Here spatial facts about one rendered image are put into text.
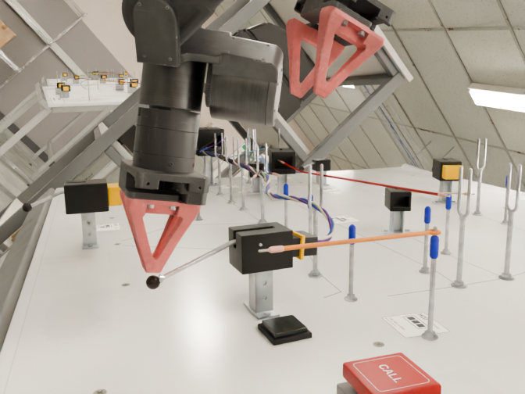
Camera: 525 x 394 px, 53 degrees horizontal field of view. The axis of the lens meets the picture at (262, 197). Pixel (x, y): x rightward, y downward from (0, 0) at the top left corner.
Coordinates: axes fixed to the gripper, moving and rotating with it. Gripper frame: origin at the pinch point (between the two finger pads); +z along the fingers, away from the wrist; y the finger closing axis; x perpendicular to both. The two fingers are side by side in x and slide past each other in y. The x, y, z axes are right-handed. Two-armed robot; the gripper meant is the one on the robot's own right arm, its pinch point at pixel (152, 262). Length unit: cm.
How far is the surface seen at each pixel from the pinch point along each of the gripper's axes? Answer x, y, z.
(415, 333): -23.5, -10.9, 3.1
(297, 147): -60, 93, -10
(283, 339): -11.1, -7.7, 4.8
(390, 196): -40.9, 19.7, -6.2
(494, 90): -291, 252, -65
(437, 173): -64, 36, -10
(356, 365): -11.3, -19.1, 1.7
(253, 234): -9.4, -1.6, -3.7
